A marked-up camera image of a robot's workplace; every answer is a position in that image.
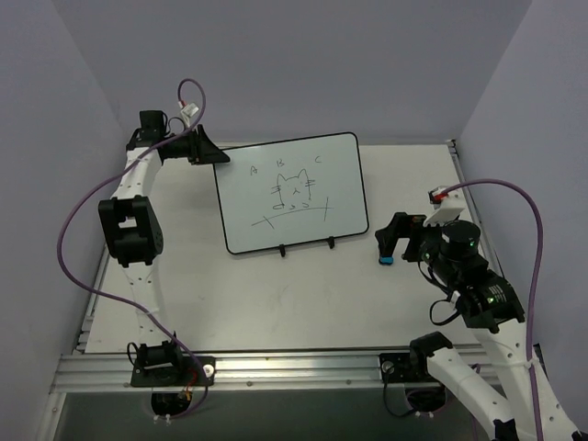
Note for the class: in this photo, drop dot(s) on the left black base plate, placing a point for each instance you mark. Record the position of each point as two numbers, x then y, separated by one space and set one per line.
168 375

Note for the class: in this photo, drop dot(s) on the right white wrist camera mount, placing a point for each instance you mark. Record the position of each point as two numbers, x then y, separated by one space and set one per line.
447 206

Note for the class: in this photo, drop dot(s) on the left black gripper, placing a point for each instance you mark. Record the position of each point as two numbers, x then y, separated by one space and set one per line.
197 147

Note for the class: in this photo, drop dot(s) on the aluminium back rail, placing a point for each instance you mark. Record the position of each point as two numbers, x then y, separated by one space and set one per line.
237 144

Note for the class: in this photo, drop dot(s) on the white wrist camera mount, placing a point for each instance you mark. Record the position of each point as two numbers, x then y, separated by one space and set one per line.
187 112
447 206

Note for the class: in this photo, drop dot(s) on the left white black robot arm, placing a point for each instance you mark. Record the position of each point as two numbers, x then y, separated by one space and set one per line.
134 236

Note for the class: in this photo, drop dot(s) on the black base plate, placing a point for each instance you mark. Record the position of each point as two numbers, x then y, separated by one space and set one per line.
168 375
398 367

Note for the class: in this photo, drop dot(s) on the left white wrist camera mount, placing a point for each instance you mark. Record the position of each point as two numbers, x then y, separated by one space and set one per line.
187 112

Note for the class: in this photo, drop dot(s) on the aluminium rail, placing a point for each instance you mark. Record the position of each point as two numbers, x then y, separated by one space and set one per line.
237 144
233 372
85 329
453 151

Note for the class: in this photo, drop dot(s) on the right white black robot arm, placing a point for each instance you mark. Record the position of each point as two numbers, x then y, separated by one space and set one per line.
525 408

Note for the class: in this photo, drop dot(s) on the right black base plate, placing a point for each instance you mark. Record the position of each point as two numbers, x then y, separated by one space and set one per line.
398 367

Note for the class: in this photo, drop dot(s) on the white whiteboard black frame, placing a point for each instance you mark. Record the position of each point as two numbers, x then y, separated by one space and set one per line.
285 193

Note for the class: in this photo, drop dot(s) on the aluminium left side rail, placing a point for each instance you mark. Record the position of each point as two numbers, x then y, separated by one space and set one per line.
85 329

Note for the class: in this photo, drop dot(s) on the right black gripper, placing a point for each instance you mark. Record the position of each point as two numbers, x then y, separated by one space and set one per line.
412 236

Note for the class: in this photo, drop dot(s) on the aluminium right side rail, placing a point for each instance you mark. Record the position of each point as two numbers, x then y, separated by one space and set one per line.
453 151

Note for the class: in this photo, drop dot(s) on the aluminium front rail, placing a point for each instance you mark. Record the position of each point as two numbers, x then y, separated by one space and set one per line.
233 372

